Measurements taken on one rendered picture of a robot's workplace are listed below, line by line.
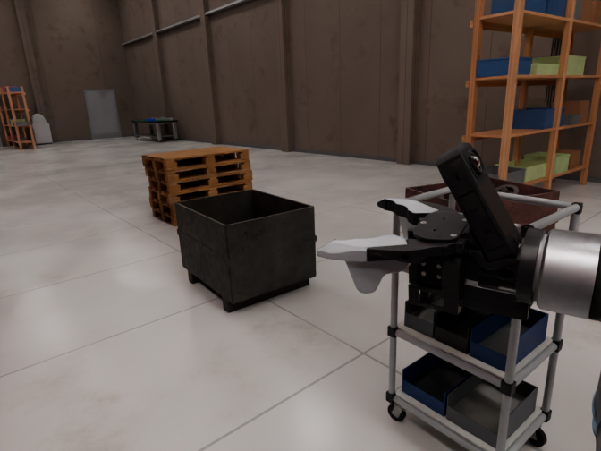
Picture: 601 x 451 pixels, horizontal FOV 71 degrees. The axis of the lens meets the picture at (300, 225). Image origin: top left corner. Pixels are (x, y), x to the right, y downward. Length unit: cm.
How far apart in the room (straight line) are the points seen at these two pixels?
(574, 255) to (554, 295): 4
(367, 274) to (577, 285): 18
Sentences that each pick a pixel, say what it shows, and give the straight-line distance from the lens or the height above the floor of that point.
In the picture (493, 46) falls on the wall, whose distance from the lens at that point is 841.
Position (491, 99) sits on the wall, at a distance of 836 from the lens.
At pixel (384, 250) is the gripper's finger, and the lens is 41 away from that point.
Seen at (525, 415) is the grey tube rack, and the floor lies 18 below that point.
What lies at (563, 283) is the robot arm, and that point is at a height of 122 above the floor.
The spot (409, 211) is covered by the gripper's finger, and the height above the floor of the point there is 125.
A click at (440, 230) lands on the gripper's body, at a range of 44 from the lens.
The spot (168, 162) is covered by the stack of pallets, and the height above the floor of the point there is 76.
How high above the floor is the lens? 137
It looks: 17 degrees down
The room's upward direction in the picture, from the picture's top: 2 degrees counter-clockwise
